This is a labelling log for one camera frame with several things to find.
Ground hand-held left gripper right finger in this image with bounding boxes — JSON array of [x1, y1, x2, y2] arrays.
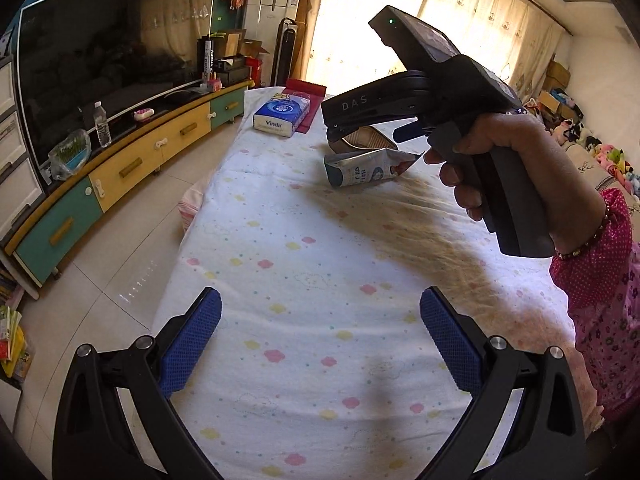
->
[[419, 286, 586, 480]]

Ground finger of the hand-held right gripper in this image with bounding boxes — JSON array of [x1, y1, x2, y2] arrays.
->
[[392, 120, 428, 145]]

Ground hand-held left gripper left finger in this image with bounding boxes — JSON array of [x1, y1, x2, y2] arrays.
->
[[51, 287, 223, 480]]

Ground brown tin box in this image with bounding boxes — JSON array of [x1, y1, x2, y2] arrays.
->
[[327, 126, 399, 153]]

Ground crushed white blue carton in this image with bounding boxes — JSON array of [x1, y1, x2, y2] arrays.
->
[[324, 149, 425, 190]]

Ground person's right forearm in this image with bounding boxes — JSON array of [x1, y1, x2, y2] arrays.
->
[[550, 187, 640, 421]]

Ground person's right hand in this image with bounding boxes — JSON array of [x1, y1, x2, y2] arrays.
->
[[424, 112, 608, 261]]

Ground cream curtains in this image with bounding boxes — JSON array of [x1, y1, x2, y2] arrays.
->
[[300, 0, 573, 101]]

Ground red packet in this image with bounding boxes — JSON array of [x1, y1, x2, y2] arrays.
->
[[285, 78, 327, 133]]

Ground stack of cardboard boxes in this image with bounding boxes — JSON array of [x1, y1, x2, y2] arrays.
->
[[537, 60, 583, 116]]

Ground blue tissue pack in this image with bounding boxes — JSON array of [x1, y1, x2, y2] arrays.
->
[[252, 95, 312, 138]]

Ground white dotted tablecloth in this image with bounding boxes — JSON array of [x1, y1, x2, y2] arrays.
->
[[150, 87, 596, 480]]

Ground pink cloth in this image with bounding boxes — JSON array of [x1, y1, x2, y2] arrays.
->
[[177, 180, 216, 233]]

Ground black tower fan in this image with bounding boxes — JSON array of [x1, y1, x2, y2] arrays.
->
[[272, 17, 297, 88]]

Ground beige sofa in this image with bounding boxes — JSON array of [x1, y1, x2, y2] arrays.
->
[[565, 142, 640, 201]]

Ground pile of books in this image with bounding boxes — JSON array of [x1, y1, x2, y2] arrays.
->
[[0, 305, 31, 381]]

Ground white standing air conditioner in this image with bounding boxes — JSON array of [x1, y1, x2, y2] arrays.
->
[[243, 0, 308, 51]]

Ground open cardboard box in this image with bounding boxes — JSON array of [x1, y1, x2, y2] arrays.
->
[[215, 30, 271, 61]]

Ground row of plush toys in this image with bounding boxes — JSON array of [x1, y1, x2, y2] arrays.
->
[[550, 120, 640, 196]]

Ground yellow green television cabinet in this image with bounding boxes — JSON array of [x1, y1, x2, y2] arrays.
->
[[5, 80, 251, 288]]

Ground tall black box white print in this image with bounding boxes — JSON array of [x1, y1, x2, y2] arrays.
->
[[201, 37, 216, 81]]

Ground clear plastic bag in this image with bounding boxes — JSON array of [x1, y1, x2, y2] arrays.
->
[[48, 129, 92, 181]]

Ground clear water bottle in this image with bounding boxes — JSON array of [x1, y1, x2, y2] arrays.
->
[[92, 101, 112, 148]]

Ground white drawer unit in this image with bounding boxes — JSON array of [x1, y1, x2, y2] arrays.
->
[[0, 55, 46, 231]]

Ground black television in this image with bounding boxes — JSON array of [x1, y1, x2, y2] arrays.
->
[[17, 0, 217, 161]]

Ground beaded bracelet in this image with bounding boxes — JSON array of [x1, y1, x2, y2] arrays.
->
[[555, 200, 613, 261]]

